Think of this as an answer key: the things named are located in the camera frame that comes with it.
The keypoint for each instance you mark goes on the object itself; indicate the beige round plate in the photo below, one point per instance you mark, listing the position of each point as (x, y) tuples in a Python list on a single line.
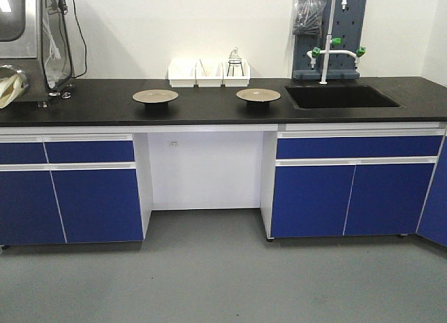
[(258, 98), (155, 98)]

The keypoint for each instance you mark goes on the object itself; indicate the right white storage bin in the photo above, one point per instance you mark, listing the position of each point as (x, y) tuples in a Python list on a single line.
[(234, 81)]

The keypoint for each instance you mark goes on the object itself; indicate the white storage bin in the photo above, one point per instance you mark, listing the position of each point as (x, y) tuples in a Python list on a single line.
[(234, 81), (182, 73), (209, 73)]

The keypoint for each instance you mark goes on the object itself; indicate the middle white storage bin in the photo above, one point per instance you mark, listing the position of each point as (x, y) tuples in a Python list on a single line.
[(209, 73)]

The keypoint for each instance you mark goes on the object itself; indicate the left white storage bin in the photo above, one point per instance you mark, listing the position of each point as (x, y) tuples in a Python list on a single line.
[(182, 73)]

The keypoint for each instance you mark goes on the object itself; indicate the glass alcohol lamp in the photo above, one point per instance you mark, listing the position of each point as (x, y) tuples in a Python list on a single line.
[(234, 58)]

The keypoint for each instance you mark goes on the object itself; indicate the blue base cabinet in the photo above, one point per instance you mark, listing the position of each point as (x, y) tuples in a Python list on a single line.
[(75, 188), (350, 182)]

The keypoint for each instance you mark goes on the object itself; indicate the black lab sink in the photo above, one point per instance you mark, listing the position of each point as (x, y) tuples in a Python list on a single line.
[(334, 97)]

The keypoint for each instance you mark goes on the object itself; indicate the white gooseneck lab faucet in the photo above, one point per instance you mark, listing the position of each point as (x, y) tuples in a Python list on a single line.
[(340, 55)]

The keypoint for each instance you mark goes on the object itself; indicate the plastic bag of pegs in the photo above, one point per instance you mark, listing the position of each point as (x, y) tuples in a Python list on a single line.
[(309, 17)]

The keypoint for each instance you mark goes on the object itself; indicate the grey pegboard drying rack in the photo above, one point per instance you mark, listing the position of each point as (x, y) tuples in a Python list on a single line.
[(302, 44)]

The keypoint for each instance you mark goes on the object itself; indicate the far right blue cabinet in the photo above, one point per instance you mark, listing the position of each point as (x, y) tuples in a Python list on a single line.
[(432, 220)]

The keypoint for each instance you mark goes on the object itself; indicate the stainless steel cabinet machine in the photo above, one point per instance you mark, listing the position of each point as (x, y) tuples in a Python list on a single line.
[(34, 42)]

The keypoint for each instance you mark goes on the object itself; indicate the black wire tripod stand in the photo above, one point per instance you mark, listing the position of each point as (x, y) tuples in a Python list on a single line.
[(238, 71)]

